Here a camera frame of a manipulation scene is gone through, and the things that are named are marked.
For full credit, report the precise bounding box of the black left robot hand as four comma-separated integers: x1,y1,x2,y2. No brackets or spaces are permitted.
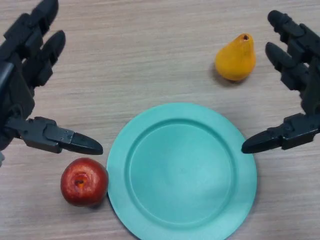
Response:
0,0,104,157

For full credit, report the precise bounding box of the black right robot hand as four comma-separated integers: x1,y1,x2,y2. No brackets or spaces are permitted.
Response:
241,9,320,155

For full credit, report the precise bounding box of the red apple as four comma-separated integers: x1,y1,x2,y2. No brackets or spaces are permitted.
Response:
60,157,109,208

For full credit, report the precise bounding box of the teal green round plate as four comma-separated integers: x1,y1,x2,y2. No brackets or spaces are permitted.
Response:
106,102,258,240

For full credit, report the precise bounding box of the yellow orange pear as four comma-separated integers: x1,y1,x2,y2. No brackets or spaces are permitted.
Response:
215,33,257,82

